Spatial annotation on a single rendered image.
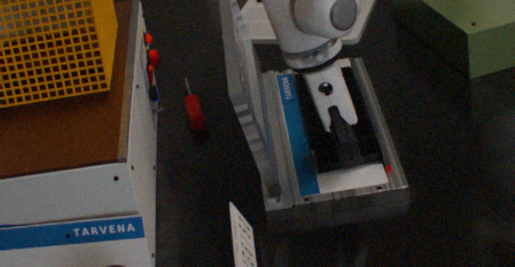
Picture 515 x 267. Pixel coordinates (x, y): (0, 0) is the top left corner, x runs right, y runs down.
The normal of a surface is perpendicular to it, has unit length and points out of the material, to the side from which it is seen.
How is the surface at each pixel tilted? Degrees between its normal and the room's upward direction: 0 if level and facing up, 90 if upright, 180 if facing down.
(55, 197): 90
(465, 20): 0
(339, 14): 82
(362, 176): 0
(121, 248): 69
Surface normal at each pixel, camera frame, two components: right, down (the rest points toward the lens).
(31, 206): 0.07, 0.47
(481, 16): -0.13, -0.87
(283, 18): -0.71, 0.57
